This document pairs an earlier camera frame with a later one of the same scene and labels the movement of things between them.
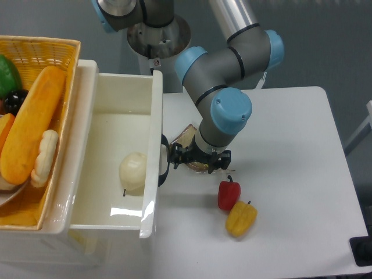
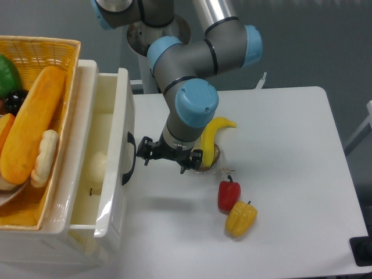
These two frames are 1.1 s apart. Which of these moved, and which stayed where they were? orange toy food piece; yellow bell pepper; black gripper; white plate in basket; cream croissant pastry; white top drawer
Moved: black gripper; white top drawer
Stayed: orange toy food piece; white plate in basket; yellow bell pepper; cream croissant pastry
